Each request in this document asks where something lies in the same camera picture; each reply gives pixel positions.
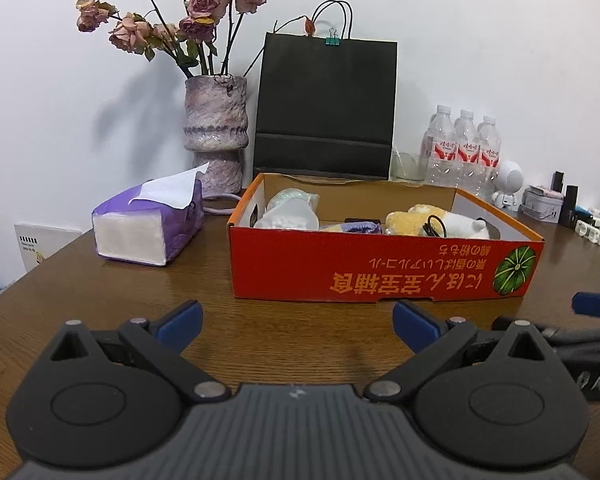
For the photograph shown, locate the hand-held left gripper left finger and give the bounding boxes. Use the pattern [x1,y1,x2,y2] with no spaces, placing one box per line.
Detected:
[49,300,232,403]

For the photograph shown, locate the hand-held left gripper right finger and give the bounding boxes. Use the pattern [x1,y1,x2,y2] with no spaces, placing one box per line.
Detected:
[364,299,559,402]

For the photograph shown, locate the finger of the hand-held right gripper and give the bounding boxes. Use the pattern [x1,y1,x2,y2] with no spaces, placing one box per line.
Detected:
[492,316,600,358]
[571,292,600,321]

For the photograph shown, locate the black cable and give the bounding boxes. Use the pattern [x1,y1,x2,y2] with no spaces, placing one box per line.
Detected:
[420,215,448,237]

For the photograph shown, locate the yellow white plush toy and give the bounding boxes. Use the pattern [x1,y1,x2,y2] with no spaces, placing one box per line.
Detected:
[384,203,491,239]

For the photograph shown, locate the purple drawstring pouch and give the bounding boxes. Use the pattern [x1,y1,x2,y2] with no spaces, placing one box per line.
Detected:
[340,221,383,235]

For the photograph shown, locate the red orange cardboard box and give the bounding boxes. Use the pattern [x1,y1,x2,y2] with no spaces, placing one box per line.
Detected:
[226,172,546,305]

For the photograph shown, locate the iridescent clear bag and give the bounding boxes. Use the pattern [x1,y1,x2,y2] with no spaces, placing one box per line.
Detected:
[252,187,322,232]

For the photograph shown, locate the white plastic holder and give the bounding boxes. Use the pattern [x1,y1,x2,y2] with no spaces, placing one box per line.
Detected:
[575,217,600,246]

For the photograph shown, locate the tall black tube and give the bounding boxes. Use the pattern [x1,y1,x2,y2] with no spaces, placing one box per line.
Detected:
[560,185,579,228]

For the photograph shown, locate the purple tissue pack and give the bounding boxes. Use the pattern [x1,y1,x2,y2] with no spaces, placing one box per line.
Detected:
[91,162,210,267]

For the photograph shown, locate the grey tin box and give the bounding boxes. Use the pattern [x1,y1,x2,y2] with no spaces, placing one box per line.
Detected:
[521,185,565,223]

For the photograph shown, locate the white robot toy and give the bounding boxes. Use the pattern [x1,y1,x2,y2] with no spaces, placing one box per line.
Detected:
[491,160,525,208]

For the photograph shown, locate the glass cup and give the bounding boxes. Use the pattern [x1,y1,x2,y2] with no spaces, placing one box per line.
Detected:
[390,147,427,187]

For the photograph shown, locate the white flat box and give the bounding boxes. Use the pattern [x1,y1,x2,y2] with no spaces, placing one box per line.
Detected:
[14,222,83,277]

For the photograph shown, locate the clear water bottle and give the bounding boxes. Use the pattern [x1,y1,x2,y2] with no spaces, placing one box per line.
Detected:
[452,109,481,193]
[420,105,456,188]
[475,115,502,201]

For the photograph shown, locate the purple white ceramic vase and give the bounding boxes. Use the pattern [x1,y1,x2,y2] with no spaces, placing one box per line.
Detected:
[182,74,249,198]

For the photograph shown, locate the black paper bag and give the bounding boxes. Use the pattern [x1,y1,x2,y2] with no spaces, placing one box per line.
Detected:
[252,0,398,181]

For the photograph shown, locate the dried pink flowers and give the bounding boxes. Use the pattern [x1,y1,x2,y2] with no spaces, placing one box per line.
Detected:
[75,0,316,79]

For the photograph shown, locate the purple cable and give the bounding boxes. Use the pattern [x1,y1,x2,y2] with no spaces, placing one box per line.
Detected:
[202,195,241,213]

